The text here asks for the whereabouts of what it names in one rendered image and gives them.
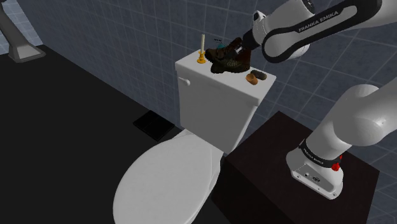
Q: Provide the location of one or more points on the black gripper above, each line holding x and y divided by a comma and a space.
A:
250, 39

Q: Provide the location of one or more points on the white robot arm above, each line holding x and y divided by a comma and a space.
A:
356, 121

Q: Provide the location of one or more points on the small orange-brown rounded object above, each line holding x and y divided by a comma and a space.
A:
251, 79

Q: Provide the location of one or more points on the white toilet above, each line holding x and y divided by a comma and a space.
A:
214, 102

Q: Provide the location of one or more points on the small dark olive rounded object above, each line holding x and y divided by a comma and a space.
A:
260, 74

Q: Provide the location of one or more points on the dark brown hiking boots pair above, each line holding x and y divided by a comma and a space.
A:
231, 64

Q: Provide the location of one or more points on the small teal object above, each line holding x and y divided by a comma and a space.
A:
220, 46

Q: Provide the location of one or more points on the cream candle in gold holder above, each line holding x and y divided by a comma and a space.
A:
202, 43

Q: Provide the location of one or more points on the grey pedestal fixture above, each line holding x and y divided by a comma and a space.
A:
18, 49

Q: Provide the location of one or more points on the dark robot stand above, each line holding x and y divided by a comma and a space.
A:
263, 161

